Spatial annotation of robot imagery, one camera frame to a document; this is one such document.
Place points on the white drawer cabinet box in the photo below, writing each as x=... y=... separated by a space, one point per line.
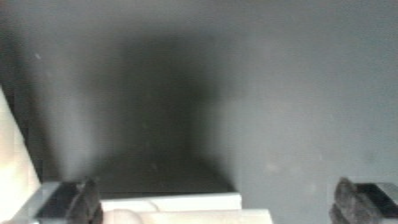
x=18 y=176

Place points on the white drawer with knob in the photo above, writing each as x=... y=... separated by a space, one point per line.
x=183 y=209

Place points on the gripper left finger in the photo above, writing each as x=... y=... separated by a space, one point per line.
x=62 y=204

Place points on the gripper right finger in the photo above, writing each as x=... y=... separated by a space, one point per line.
x=364 y=203

